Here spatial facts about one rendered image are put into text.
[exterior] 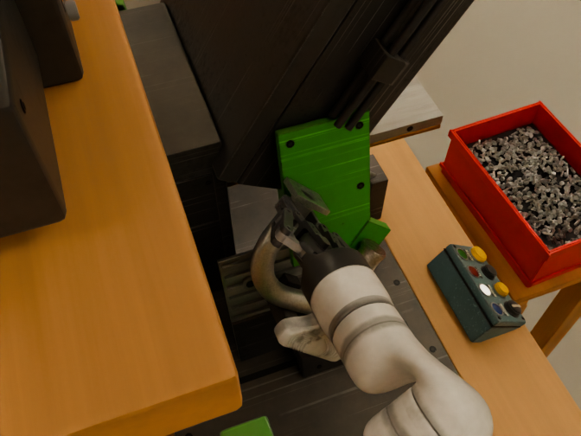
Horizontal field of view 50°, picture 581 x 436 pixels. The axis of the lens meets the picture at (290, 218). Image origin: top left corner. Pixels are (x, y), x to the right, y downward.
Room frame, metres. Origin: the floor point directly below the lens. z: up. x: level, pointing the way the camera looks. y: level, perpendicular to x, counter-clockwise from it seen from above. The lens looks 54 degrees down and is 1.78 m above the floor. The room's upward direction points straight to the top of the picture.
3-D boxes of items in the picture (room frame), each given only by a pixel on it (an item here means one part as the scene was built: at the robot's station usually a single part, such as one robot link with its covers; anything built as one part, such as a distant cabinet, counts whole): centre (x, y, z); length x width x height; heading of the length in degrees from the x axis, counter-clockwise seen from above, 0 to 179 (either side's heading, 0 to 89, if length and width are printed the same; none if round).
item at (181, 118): (0.62, 0.22, 1.07); 0.30 x 0.18 x 0.34; 20
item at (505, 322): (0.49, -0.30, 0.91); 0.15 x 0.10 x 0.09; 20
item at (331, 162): (0.52, -0.04, 1.17); 0.13 x 0.12 x 0.20; 20
